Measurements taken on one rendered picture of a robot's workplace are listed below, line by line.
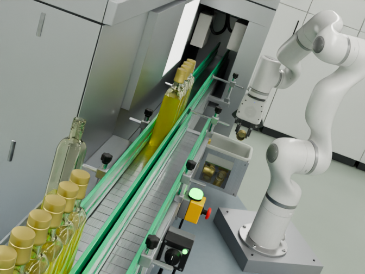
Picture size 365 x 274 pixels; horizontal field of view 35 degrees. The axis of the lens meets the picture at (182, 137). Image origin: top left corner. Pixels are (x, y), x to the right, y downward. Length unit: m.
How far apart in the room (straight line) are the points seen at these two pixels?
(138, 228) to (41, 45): 0.52
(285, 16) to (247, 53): 2.75
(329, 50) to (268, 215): 0.62
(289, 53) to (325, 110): 0.30
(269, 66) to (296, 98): 3.65
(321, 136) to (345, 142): 4.04
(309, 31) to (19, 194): 1.09
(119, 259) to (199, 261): 0.71
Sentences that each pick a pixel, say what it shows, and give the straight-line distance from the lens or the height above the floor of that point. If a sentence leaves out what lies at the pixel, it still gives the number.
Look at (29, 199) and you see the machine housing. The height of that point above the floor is 0.98.
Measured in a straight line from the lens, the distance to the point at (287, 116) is 5.91.
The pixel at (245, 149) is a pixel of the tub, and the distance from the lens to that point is 2.43.
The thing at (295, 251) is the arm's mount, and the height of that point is 0.81.
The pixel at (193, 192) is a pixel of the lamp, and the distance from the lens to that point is 1.83.
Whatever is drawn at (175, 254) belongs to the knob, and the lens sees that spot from 1.56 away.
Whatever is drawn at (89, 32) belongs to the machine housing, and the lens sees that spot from 1.42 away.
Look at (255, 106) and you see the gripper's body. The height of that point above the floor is 1.21.
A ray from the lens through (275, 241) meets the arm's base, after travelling 2.12.
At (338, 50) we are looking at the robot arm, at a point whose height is 1.57.
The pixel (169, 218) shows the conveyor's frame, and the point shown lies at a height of 1.05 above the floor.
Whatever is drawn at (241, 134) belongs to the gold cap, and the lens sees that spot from 2.33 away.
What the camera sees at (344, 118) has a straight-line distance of 5.93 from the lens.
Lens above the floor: 1.80
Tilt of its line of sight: 20 degrees down
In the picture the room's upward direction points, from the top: 19 degrees clockwise
